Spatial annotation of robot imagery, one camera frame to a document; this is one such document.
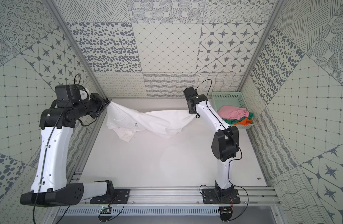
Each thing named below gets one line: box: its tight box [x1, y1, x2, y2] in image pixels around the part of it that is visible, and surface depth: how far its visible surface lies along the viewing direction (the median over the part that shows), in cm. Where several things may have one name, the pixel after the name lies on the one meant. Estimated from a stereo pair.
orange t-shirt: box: [233, 117, 253, 126], surface depth 94 cm
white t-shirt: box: [106, 103, 197, 143], surface depth 88 cm
